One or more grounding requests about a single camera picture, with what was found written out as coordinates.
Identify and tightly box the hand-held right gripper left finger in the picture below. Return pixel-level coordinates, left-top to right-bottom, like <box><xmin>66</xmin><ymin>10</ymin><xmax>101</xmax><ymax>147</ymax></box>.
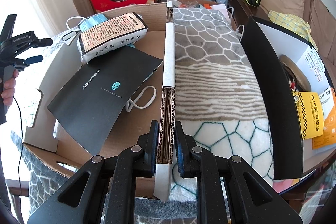
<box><xmin>26</xmin><ymin>120</ymin><xmax>160</xmax><ymax>224</ymax></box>

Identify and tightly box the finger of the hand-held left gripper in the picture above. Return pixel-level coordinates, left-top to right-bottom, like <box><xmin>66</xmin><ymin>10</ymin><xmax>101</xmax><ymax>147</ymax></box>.
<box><xmin>12</xmin><ymin>38</ymin><xmax>54</xmax><ymax>70</ymax></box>
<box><xmin>3</xmin><ymin>14</ymin><xmax>18</xmax><ymax>39</ymax></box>

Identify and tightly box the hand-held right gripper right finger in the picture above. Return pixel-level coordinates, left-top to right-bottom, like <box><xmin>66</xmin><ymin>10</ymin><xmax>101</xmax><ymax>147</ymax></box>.
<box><xmin>175</xmin><ymin>121</ymin><xmax>300</xmax><ymax>224</ymax></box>

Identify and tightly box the white usb hub with cable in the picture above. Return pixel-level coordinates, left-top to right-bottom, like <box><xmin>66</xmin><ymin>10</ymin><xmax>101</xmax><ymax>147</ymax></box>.
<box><xmin>125</xmin><ymin>85</ymin><xmax>157</xmax><ymax>113</ymax></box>

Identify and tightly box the blue face mask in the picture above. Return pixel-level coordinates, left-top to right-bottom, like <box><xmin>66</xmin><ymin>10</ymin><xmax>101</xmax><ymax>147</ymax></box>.
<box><xmin>67</xmin><ymin>14</ymin><xmax>108</xmax><ymax>32</ymax></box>

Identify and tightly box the white printed tea packet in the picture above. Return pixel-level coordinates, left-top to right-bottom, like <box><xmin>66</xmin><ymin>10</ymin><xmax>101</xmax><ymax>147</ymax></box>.
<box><xmin>76</xmin><ymin>12</ymin><xmax>149</xmax><ymax>64</ymax></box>

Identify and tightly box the black booklet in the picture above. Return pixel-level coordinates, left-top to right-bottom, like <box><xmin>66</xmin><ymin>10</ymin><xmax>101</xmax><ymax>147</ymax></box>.
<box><xmin>47</xmin><ymin>47</ymin><xmax>163</xmax><ymax>155</ymax></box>

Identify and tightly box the cardboard box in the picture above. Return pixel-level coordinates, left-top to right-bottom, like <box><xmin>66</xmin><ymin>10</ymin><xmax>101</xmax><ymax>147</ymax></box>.
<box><xmin>22</xmin><ymin>1</ymin><xmax>177</xmax><ymax>201</ymax></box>

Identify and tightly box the person's left hand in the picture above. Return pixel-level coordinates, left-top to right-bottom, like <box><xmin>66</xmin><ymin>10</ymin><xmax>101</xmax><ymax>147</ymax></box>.
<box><xmin>1</xmin><ymin>70</ymin><xmax>21</xmax><ymax>107</ymax></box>

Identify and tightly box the grey and white patterned blanket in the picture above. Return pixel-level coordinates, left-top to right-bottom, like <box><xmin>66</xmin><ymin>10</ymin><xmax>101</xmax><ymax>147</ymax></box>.
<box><xmin>10</xmin><ymin>7</ymin><xmax>275</xmax><ymax>224</ymax></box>

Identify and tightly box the black and white storage box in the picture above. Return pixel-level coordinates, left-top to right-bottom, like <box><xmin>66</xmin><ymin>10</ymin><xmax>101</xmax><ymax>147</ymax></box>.
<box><xmin>240</xmin><ymin>15</ymin><xmax>336</xmax><ymax>180</ymax></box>

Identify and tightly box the yellow checkered booklet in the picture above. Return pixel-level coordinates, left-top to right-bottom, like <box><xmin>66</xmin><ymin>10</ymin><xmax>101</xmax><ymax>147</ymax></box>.
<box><xmin>292</xmin><ymin>90</ymin><xmax>329</xmax><ymax>139</ymax></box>

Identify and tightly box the dark glass table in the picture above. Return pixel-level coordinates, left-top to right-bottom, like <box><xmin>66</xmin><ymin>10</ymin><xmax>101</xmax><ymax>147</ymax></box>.
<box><xmin>273</xmin><ymin>156</ymin><xmax>336</xmax><ymax>215</ymax></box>

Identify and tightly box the brown oval case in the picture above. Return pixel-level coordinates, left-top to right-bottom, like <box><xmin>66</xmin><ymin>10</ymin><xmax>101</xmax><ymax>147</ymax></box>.
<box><xmin>279</xmin><ymin>54</ymin><xmax>313</xmax><ymax>93</ymax></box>

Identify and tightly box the orange product box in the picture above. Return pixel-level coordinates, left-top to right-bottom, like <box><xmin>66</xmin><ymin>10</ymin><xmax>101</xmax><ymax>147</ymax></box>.
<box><xmin>312</xmin><ymin>109</ymin><xmax>336</xmax><ymax>150</ymax></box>

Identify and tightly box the white paper sheet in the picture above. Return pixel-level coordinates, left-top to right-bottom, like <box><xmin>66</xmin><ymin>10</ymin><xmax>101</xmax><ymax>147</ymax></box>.
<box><xmin>210</xmin><ymin>4</ymin><xmax>229</xmax><ymax>15</ymax></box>

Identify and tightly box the carton of assorted items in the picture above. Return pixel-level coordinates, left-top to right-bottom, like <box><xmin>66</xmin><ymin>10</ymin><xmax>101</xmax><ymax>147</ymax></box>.
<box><xmin>167</xmin><ymin>0</ymin><xmax>211</xmax><ymax>8</ymax></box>

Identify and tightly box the white product box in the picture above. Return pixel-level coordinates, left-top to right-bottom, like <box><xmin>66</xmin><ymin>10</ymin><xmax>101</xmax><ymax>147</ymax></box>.
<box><xmin>317</xmin><ymin>88</ymin><xmax>336</xmax><ymax>120</ymax></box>

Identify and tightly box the yellow checked cloth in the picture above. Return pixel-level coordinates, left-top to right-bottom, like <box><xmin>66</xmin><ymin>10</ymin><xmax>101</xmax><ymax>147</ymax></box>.
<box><xmin>268</xmin><ymin>10</ymin><xmax>320</xmax><ymax>51</ymax></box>

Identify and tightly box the white charger cable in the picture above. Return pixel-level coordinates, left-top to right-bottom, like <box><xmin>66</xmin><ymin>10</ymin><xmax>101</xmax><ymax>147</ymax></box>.
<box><xmin>227</xmin><ymin>6</ymin><xmax>245</xmax><ymax>39</ymax></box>

